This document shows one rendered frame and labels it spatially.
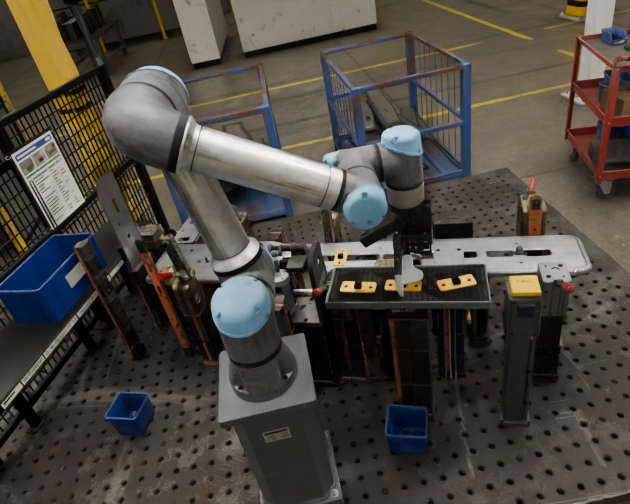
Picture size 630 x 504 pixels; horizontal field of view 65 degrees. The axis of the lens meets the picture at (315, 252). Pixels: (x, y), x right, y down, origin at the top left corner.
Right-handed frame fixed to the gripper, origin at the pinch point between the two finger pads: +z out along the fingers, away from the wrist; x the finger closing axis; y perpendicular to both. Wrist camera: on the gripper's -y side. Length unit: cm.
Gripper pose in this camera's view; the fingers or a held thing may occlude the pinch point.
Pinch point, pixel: (402, 276)
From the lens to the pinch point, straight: 116.9
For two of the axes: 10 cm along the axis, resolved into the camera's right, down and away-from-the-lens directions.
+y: 9.5, 0.2, -3.1
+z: 1.7, 8.1, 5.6
